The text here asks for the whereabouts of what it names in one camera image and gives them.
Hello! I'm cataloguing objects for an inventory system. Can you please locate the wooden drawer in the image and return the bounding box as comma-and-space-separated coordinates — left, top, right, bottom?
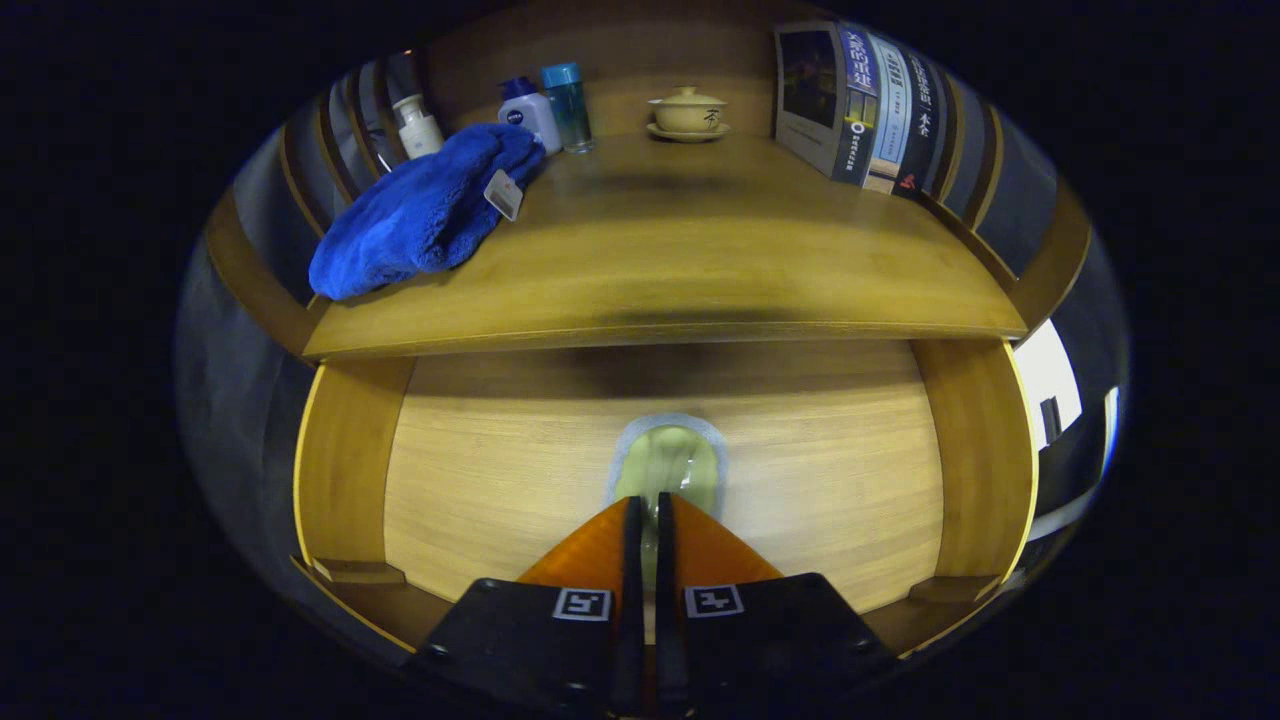
292, 338, 1041, 661

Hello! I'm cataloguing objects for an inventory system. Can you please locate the white lotion bottle blue cap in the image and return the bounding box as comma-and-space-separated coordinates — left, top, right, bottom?
497, 77, 563, 157

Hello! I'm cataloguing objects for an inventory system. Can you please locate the wooden countertop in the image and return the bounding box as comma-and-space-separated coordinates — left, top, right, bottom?
300, 130, 1029, 361

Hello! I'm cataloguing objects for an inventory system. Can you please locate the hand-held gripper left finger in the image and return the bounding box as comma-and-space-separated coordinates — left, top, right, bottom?
403, 495, 648, 720

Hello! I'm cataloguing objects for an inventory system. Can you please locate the pale spine book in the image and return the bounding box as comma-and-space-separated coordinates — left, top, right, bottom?
862, 32, 913, 196

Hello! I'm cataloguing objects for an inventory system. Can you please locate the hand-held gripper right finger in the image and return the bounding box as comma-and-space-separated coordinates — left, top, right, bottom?
655, 492, 898, 720

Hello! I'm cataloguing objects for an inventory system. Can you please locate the green handled scrub brush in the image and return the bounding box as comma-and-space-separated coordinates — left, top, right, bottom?
605, 412, 729, 601

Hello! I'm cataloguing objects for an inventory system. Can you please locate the black spine book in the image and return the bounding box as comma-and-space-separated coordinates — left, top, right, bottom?
893, 48, 946, 201

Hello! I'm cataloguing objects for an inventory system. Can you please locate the blue spine book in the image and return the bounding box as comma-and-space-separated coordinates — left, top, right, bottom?
772, 22, 883, 187

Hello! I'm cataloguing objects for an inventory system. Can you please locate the wooden cabinet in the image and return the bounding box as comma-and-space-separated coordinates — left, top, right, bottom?
200, 0, 1096, 363

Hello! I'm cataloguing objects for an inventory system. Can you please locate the teal clear bottle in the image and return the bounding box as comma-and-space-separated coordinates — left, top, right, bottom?
540, 62, 595, 155

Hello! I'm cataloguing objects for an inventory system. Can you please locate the blue towel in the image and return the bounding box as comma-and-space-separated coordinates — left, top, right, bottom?
308, 123, 546, 302

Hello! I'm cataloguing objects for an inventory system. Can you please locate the white drawer unit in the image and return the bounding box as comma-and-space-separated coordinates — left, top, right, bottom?
1012, 318, 1121, 543

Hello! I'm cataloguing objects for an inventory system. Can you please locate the white pump bottle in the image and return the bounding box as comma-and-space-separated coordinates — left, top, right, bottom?
392, 93, 445, 161

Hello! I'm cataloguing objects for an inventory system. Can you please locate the beige lidded teacup with saucer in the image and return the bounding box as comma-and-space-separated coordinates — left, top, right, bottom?
646, 85, 732, 144

